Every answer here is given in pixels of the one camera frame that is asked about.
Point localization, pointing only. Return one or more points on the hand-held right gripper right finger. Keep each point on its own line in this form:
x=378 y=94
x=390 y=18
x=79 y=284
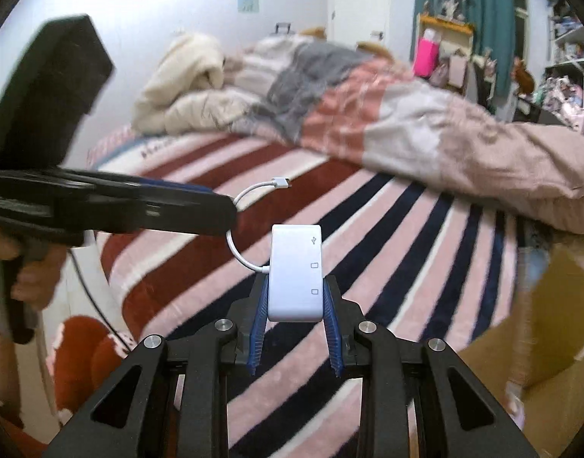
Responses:
x=334 y=334

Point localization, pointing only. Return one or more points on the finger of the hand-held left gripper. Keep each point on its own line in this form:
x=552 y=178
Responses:
x=177 y=214
x=177 y=185

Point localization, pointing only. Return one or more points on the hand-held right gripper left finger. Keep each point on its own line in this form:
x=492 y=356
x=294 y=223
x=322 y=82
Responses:
x=256 y=334

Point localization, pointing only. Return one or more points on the cardboard box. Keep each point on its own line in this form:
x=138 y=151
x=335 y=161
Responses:
x=559 y=334

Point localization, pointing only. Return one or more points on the person's left forearm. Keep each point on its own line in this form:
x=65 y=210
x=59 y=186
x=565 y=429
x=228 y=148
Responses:
x=10 y=372

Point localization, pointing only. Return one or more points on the person's left hand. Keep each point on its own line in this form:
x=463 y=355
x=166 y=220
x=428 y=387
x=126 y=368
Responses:
x=41 y=276

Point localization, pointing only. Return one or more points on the striped plush blanket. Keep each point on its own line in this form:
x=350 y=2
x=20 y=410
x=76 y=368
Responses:
x=368 y=229

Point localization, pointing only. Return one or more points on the cream fleece blanket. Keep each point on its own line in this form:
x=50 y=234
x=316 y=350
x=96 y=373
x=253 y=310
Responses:
x=187 y=67

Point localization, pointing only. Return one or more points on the red white patterned clothing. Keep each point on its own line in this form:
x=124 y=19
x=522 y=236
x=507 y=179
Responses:
x=77 y=343

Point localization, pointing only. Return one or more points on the brown plush toy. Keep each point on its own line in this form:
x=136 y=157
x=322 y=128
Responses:
x=313 y=33
x=373 y=49

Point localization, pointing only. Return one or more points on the pink grey patchwork quilt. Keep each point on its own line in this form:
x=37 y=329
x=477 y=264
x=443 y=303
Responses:
x=392 y=119

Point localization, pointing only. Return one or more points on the white door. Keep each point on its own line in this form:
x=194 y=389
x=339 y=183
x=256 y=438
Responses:
x=359 y=4

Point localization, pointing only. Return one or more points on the pink gift bag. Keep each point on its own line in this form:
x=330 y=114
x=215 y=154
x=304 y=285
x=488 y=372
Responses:
x=424 y=57

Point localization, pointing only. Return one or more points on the beige paper bag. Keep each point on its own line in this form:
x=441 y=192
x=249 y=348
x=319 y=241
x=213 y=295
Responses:
x=458 y=70

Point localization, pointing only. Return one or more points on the yellow shelf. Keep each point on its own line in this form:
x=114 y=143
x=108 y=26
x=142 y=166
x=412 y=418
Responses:
x=444 y=26

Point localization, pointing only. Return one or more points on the brown capybara plush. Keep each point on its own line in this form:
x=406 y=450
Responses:
x=523 y=76

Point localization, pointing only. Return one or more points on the glass display case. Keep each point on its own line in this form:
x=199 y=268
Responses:
x=447 y=0

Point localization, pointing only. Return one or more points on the teal curtain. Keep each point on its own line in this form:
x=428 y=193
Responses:
x=492 y=9

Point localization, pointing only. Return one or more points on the dark bookshelf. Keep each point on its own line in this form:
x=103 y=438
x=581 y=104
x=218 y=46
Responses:
x=571 y=33

